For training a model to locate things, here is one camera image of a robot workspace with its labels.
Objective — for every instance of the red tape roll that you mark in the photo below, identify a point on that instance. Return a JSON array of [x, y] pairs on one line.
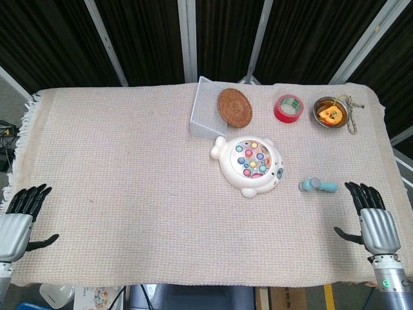
[[284, 114]]

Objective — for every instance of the teal grey toy hammer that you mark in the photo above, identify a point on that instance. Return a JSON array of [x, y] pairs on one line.
[[314, 185]]

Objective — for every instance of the stainless steel bowl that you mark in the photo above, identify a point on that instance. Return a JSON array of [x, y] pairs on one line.
[[346, 111]]

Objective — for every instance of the brown woven rattan coaster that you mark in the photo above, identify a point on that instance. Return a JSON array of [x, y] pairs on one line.
[[234, 108]]

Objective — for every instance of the beige woven fringed tablecloth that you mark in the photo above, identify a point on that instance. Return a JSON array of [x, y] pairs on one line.
[[129, 161]]

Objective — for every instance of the brown cardboard box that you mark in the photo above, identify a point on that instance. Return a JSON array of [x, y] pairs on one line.
[[287, 298]]

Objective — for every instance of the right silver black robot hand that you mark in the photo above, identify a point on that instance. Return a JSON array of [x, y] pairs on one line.
[[379, 229]]

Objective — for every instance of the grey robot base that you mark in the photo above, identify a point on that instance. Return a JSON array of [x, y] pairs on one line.
[[193, 298]]

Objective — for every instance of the clear plastic tray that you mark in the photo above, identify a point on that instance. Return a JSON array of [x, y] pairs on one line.
[[205, 109]]

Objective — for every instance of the colourful toy packaging box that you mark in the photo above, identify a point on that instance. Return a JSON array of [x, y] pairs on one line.
[[96, 298]]

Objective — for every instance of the white metal frame post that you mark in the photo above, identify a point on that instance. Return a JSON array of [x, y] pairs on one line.
[[400, 156], [260, 35], [371, 35], [106, 42], [13, 82], [187, 38]]

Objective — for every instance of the white seal fishing toy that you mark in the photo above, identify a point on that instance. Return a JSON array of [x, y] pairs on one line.
[[248, 163]]

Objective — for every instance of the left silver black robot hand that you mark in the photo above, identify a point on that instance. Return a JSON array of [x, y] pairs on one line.
[[14, 232]]

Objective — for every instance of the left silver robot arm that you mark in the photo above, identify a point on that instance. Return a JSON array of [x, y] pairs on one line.
[[4, 274]]

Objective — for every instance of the dark curtain panel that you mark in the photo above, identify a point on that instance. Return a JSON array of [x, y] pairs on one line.
[[145, 38], [48, 38], [306, 38], [400, 64], [226, 38]]

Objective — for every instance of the white plastic appliance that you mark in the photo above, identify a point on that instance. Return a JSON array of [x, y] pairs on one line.
[[56, 295]]

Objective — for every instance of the orange yellow toy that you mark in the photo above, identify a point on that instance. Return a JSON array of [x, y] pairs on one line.
[[330, 115]]

